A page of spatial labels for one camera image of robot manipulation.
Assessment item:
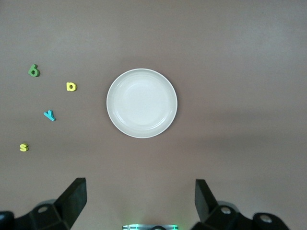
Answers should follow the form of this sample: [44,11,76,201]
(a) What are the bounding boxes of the beige round plate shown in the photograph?
[106,68,178,139]

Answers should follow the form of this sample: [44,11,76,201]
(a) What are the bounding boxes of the brown table cover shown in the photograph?
[0,0,307,230]

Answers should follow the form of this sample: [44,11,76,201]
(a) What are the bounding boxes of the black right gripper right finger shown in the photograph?
[191,179,291,230]

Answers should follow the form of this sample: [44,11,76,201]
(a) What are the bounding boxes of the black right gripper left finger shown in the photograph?
[0,177,87,230]

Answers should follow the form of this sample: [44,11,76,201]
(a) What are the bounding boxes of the teal foam letter y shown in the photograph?
[43,110,57,121]

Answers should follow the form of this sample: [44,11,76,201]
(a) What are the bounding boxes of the green foam letter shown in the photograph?
[28,64,41,78]

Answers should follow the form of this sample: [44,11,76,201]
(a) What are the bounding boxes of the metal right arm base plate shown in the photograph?
[122,224,180,230]

